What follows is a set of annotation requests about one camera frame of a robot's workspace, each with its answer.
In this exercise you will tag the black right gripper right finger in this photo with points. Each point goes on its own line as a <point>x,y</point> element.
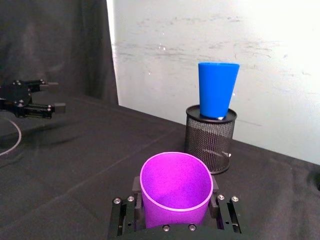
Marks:
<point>228,212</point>

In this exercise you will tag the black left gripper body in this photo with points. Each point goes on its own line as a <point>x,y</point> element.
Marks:
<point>15,97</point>

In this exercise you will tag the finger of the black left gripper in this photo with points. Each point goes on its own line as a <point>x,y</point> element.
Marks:
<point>45,85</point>
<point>42,109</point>

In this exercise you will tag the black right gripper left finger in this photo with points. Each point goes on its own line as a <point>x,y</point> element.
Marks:
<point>126,212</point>

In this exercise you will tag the purple plastic cup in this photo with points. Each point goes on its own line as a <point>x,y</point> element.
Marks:
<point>175,180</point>

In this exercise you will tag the black hanging curtain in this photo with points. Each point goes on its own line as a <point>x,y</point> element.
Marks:
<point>55,45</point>

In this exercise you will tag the black table cloth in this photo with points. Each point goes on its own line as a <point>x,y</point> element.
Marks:
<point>75,175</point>

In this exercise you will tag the black mesh pen holder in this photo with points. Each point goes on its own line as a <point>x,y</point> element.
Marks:
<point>208,147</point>

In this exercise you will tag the blue plastic cup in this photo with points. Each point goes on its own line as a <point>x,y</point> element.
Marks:
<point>217,90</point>

